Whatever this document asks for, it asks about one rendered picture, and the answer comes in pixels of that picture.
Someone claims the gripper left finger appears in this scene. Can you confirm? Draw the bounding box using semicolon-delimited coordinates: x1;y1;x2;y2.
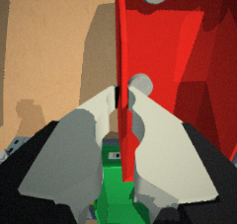
0;85;119;224

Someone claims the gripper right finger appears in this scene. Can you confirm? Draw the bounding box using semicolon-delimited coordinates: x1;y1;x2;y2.
127;85;237;224

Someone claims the red bin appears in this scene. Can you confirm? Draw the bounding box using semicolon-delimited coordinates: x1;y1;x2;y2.
115;0;237;182

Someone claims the green bin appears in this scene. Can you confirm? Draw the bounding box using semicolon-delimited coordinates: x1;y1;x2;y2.
93;147;150;224

